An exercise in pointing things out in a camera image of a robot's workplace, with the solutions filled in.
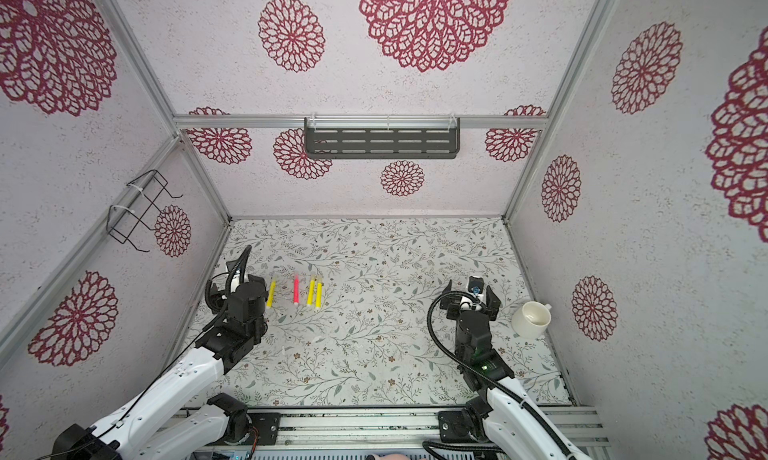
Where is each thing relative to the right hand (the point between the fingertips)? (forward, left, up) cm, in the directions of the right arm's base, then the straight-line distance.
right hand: (471, 282), depth 77 cm
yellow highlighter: (+8, +48, -19) cm, 52 cm away
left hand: (-3, +62, 0) cm, 62 cm away
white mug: (-1, -21, -17) cm, 27 cm away
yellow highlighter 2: (+6, +45, -19) cm, 49 cm away
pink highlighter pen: (+8, +53, -19) cm, 57 cm away
